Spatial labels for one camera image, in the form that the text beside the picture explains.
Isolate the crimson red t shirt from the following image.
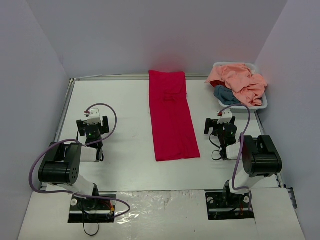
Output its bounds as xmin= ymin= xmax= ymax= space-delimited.
xmin=148 ymin=70 xmax=201 ymax=162

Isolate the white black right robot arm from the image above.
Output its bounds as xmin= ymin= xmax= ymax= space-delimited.
xmin=204 ymin=116 xmax=283 ymax=207

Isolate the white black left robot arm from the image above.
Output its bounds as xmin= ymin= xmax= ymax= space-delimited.
xmin=38 ymin=116 xmax=110 ymax=209

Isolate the teal blue t shirt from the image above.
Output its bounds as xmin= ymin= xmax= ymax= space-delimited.
xmin=214 ymin=85 xmax=241 ymax=106

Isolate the salmon pink t shirt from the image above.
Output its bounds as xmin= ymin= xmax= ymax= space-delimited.
xmin=205 ymin=63 xmax=268 ymax=107

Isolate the dark red t shirt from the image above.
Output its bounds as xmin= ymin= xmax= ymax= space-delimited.
xmin=210 ymin=80 xmax=226 ymax=88

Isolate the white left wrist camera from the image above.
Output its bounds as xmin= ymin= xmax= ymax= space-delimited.
xmin=84 ymin=108 xmax=102 ymax=125

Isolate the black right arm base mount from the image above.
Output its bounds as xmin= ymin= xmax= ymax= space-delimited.
xmin=205 ymin=189 xmax=255 ymax=221

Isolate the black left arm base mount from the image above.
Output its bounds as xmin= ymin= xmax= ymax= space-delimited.
xmin=68 ymin=196 xmax=116 ymax=224

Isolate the black cable loop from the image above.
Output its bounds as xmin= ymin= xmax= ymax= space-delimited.
xmin=83 ymin=221 xmax=100 ymax=237

